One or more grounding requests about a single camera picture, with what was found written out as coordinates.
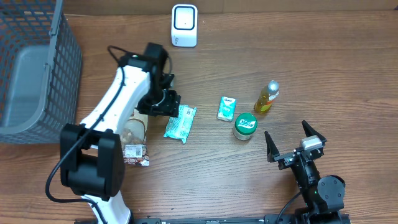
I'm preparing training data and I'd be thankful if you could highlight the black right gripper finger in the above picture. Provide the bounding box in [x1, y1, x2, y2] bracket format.
[302, 120, 326, 144]
[264, 131, 280, 162]

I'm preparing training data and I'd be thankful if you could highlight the mint green wipes pack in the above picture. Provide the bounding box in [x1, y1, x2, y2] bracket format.
[164, 105, 197, 144]

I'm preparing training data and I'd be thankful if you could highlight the green lid white jar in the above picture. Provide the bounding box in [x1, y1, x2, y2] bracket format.
[233, 113, 258, 141]

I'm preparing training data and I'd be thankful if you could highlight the brown teal snack bag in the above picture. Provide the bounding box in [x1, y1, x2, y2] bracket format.
[121, 109, 150, 167]

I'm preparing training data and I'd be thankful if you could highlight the yellow liquid bottle silver cap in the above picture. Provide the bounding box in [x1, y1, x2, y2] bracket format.
[254, 80, 279, 114]

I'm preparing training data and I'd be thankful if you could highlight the teal white tissue pack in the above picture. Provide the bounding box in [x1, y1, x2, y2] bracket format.
[217, 96, 237, 122]

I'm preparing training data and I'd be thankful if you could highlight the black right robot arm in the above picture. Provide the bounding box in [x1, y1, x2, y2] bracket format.
[264, 120, 350, 223]

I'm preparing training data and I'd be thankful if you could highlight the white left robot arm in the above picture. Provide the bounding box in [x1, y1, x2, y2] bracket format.
[50, 50, 180, 223]

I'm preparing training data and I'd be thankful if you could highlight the white barcode scanner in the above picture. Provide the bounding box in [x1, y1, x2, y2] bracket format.
[171, 4, 198, 47]

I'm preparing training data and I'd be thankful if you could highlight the dark grey mesh basket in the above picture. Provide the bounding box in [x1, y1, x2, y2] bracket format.
[1, 0, 83, 144]

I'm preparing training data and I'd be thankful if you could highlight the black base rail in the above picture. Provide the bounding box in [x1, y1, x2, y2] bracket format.
[74, 214, 351, 224]

